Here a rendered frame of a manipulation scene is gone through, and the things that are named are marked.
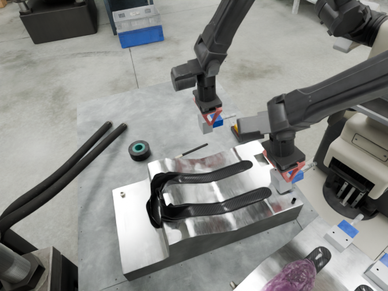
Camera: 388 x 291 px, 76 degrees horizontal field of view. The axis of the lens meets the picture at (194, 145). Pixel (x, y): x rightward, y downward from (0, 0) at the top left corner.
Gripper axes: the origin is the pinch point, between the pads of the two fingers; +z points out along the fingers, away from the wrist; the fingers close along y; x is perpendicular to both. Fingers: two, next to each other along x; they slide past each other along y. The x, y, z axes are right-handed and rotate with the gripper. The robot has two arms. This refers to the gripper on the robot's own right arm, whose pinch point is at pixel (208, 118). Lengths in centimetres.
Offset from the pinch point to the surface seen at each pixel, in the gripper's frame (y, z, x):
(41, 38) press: -361, 90, -128
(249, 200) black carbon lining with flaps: 29.8, 6.7, 0.7
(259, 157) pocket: 16.0, 8.5, 11.8
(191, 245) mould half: 36.3, 6.2, -18.3
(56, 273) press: 25, 19, -57
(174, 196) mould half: 24.2, 1.2, -18.7
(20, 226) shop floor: -50, 94, -119
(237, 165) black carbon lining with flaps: 17.6, 6.6, 3.0
